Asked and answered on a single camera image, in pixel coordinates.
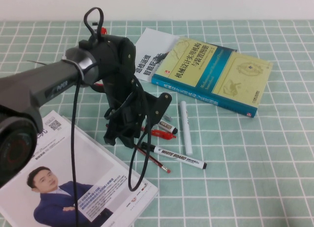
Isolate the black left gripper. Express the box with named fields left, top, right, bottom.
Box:
left=104, top=77, right=151, bottom=148

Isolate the dark red pencil with eraser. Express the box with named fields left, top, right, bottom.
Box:
left=133, top=144, right=172, bottom=174

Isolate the red gel pen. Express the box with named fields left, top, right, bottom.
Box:
left=141, top=127, right=177, bottom=141

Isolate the magazine with man on cover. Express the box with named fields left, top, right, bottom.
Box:
left=0, top=110, right=157, bottom=227

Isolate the short white whiteboard marker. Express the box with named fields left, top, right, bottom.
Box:
left=157, top=120, right=179, bottom=135

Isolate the long white whiteboard marker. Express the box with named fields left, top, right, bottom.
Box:
left=140, top=142, right=208, bottom=170

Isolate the plain white marker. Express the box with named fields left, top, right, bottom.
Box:
left=180, top=101, right=193, bottom=156

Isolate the white zip tie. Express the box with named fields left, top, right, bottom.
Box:
left=61, top=39, right=85, bottom=84

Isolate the white booklet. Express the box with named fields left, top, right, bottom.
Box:
left=133, top=28, right=180, bottom=82

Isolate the teal and yellow hardcover book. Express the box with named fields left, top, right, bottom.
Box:
left=151, top=37, right=274, bottom=118

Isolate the green checked tablecloth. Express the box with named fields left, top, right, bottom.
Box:
left=0, top=20, right=314, bottom=227

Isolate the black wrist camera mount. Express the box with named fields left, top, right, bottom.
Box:
left=147, top=91, right=172, bottom=126

